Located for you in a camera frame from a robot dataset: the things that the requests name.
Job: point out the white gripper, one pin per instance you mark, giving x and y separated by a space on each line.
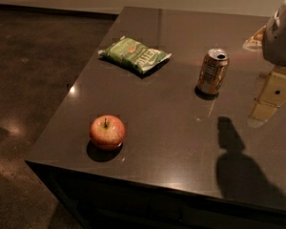
280 40

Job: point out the orange soda can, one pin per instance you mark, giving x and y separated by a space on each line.
214 67

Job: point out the red apple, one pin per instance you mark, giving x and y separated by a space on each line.
107 132

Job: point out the green chip bag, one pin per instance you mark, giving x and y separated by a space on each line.
131 54

